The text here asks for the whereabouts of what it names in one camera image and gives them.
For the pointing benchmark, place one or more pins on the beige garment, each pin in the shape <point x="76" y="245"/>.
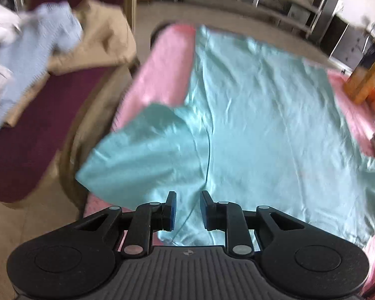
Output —
<point x="106" y="37"/>

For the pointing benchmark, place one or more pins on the teal t-shirt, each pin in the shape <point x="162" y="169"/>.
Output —
<point x="253" y="115"/>

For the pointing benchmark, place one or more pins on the pink blanket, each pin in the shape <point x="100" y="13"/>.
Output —
<point x="162" y="68"/>

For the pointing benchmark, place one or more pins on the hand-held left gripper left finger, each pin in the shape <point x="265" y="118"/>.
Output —
<point x="172" y="210"/>

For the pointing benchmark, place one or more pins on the maroon chair with gold frame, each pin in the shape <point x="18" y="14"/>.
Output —
<point x="34" y="137"/>

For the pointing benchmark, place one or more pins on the grey shelf unit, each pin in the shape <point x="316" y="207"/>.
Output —
<point x="284" y="18"/>

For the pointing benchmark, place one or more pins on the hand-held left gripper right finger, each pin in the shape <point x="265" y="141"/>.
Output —
<point x="203" y="212"/>

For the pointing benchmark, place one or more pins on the light blue knit sweater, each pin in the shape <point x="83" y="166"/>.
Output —
<point x="34" y="53"/>

